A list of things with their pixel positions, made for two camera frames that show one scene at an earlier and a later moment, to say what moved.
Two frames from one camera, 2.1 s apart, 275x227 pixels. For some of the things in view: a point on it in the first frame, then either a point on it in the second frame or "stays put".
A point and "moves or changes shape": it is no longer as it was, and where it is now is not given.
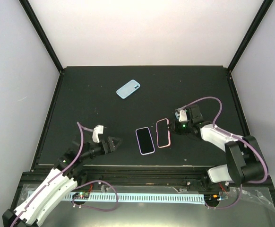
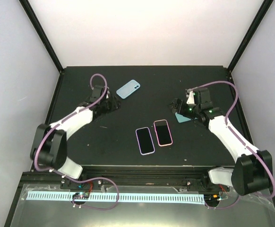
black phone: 145,140 stays put
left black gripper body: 105,150 to 108,108
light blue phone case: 128,88 stays put
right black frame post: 262,10 stays put
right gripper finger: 171,125 to 176,103
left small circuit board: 81,195 stays put
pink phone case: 157,134 moves or changes shape
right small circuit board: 211,197 stays put
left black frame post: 33,18 stays put
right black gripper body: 183,129 to 188,113
